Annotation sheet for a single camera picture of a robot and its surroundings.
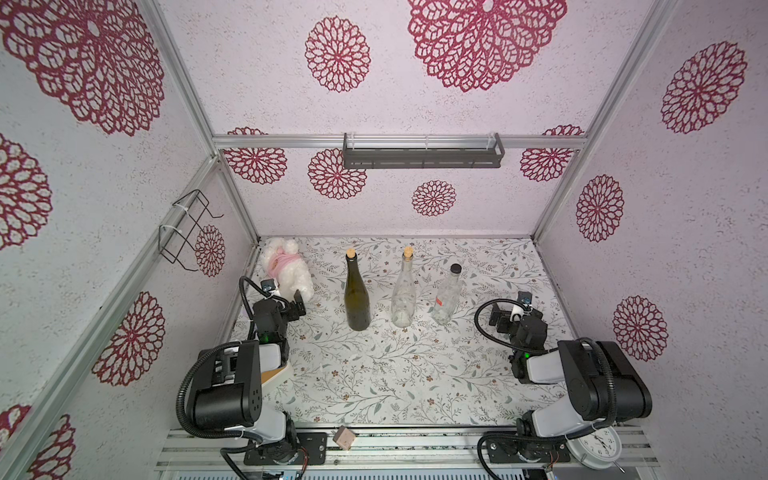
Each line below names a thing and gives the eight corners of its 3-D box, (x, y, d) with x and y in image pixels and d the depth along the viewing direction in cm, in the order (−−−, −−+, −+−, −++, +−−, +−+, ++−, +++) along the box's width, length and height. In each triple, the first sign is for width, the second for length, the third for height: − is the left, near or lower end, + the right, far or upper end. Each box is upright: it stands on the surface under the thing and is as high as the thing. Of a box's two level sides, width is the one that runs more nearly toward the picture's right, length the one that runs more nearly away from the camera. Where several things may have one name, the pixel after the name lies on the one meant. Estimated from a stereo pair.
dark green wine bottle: (348, 327, 98) (336, 265, 73) (357, 312, 102) (348, 247, 77) (364, 334, 96) (357, 273, 72) (372, 318, 100) (369, 254, 75)
